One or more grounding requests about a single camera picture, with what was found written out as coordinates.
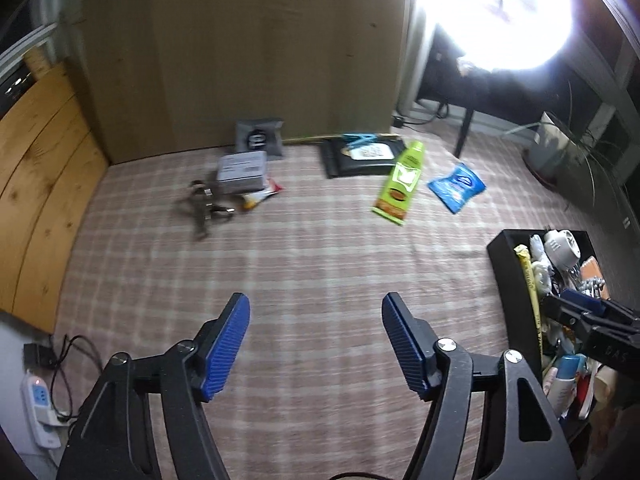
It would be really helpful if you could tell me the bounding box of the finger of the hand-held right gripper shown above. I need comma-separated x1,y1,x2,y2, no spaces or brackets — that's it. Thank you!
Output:
559,288,608,313
542,294,601,336

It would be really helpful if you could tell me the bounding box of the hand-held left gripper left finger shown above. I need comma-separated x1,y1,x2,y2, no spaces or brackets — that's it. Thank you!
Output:
55,292,251,480

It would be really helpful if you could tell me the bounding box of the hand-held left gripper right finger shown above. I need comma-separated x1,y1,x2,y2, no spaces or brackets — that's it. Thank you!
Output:
382,292,581,480

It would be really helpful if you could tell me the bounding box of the white bottle with blue cap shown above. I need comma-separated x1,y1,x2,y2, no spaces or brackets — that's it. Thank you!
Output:
542,355,588,417

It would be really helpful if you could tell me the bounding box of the black storage box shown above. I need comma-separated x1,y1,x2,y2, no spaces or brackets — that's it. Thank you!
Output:
486,229,631,466

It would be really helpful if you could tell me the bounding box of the orange small item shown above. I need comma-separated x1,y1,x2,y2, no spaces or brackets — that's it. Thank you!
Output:
580,256,607,287

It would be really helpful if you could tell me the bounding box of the yellow stick sachet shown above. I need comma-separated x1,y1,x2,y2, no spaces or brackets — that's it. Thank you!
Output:
515,245,547,358

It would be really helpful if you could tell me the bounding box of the white round plastic gadget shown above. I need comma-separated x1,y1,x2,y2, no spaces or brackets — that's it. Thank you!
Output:
542,230,582,269

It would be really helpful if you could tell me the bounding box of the pink plaid blanket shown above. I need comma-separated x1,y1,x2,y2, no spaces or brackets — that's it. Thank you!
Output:
50,132,626,480

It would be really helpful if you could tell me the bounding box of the potted plant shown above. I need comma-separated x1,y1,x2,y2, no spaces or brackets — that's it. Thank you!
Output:
502,80,636,211

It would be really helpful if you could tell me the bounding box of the green tube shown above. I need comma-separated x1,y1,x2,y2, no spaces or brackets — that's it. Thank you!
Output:
371,141,426,227

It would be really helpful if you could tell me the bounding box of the blue plastic packet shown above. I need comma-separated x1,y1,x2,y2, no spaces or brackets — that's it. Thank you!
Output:
427,162,487,215

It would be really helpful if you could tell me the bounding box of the silver tin box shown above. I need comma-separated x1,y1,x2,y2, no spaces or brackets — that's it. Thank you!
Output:
216,151,270,195

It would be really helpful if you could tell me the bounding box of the black power adapter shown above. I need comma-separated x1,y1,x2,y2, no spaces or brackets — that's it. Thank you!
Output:
24,342,55,370

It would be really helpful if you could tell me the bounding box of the black wet wipes pack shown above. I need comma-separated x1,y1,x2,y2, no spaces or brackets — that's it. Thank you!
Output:
320,137,410,179

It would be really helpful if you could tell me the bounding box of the white power strip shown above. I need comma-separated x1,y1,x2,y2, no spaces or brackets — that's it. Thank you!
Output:
20,372,71,448

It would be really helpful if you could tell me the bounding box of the grey foil pouch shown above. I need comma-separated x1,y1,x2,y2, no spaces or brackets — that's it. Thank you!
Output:
234,119,286,162

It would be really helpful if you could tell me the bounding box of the wooden board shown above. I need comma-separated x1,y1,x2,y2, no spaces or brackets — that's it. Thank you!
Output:
0,62,110,335

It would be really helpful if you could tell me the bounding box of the black side table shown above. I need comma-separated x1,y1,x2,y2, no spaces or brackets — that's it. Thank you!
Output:
412,25,546,158

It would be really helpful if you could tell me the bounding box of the bright round lamp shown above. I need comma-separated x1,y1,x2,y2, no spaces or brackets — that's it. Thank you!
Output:
410,0,575,73

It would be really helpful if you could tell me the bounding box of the metal carabiner keychain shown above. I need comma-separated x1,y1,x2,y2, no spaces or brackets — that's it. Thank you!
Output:
182,180,237,238

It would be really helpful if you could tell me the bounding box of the black power cable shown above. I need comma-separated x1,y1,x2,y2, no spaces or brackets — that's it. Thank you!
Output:
47,334,103,423

